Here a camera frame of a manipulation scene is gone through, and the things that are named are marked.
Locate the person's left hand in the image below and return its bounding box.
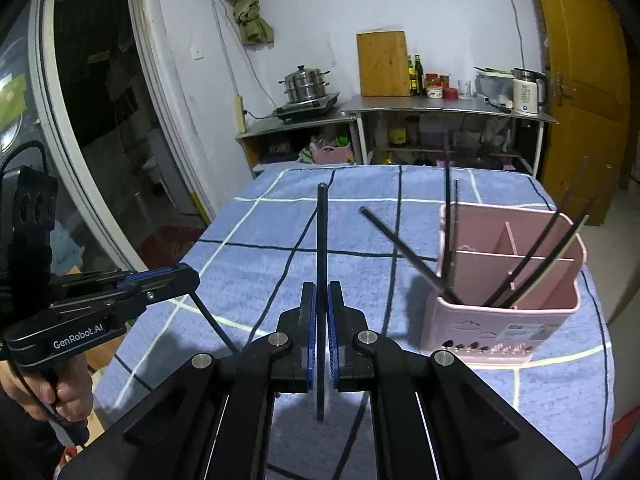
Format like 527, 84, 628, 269
0, 355, 95, 423

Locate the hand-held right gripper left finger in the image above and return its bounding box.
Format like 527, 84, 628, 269
57, 281, 318, 480

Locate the pink plastic utensil basket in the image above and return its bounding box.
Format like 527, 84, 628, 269
419, 203, 588, 367

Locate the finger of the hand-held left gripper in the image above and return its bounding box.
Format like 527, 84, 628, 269
49, 281, 199, 322
61, 264, 201, 294

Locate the person's left forearm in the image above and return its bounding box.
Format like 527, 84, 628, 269
0, 390, 68, 480

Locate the green hanging cloth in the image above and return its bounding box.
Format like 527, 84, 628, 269
212, 0, 275, 46

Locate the white sliding door frame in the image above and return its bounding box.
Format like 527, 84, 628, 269
27, 0, 213, 273

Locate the black induction cooker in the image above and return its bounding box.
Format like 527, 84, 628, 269
272, 91, 342, 123

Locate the steel kitchen table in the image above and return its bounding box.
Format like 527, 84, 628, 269
340, 92, 558, 178

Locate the grey wall cable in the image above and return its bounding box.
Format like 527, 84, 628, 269
499, 0, 525, 68

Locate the metal door handle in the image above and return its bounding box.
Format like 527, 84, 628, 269
549, 72, 573, 106

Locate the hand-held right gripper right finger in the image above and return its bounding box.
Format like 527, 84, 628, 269
326, 281, 583, 480

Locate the blue checked tablecloth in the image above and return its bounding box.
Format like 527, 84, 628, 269
92, 164, 616, 480

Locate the pink storage basket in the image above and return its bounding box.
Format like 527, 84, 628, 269
309, 135, 352, 164

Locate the brown wooden door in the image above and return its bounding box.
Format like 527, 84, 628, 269
530, 0, 633, 226

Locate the wooden cutting board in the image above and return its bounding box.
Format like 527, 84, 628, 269
356, 30, 412, 97

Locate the white electric kettle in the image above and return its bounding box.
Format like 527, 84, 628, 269
511, 67, 548, 115

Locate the low steel counter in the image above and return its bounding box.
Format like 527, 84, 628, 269
236, 110, 363, 176

